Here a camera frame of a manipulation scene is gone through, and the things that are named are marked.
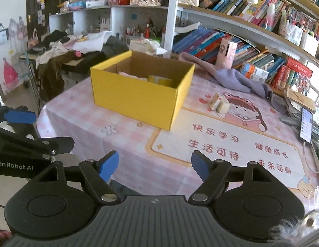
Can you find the yellow cardboard box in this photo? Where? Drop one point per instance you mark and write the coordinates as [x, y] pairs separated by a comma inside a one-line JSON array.
[[121, 84]]

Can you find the pink cartoon table mat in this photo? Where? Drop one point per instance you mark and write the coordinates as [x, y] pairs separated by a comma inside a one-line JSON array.
[[158, 162]]

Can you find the smartphone with lit screen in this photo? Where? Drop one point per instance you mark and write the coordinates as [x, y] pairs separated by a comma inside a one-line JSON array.
[[306, 125]]

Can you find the stack of papers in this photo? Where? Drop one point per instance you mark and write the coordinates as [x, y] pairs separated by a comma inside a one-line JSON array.
[[294, 104]]

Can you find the white eraser block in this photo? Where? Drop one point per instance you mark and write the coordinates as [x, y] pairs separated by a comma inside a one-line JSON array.
[[223, 106]]

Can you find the red book set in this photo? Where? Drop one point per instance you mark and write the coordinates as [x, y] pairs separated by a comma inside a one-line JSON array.
[[292, 72]]

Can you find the white red small box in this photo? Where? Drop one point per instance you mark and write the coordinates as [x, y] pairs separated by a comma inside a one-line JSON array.
[[215, 101]]

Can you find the upper orange blue box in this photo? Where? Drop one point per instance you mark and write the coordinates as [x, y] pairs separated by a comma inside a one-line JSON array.
[[249, 70]]

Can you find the white bookshelf frame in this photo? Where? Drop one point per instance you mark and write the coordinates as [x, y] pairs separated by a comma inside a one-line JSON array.
[[175, 14]]

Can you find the orange blue box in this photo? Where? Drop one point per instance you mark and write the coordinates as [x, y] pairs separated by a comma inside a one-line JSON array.
[[253, 76], [249, 70]]

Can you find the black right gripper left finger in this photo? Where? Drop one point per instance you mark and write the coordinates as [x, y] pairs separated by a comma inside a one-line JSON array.
[[95, 176]]

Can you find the lower orange blue box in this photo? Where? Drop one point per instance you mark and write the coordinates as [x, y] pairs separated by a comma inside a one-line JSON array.
[[253, 76]]

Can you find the pink cartoon pencil holder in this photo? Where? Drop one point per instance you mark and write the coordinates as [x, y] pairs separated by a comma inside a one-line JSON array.
[[226, 54]]

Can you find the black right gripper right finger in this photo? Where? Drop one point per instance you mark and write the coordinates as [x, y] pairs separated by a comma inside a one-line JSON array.
[[213, 175]]

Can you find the yellow tape roll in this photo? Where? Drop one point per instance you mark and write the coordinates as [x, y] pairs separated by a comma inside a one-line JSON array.
[[160, 80]]

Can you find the row of leaning books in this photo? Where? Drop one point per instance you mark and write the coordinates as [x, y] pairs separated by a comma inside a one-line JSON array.
[[204, 44]]

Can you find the purple pink cloth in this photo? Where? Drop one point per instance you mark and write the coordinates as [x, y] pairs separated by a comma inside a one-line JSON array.
[[234, 80]]

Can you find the crumpled white paper bag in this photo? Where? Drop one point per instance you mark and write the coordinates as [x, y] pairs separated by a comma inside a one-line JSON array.
[[147, 46]]

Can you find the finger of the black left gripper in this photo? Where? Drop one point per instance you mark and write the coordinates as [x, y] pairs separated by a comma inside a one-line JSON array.
[[21, 119], [12, 144]]

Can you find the pile of clothes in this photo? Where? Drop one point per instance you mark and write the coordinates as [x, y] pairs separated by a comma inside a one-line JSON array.
[[60, 52]]

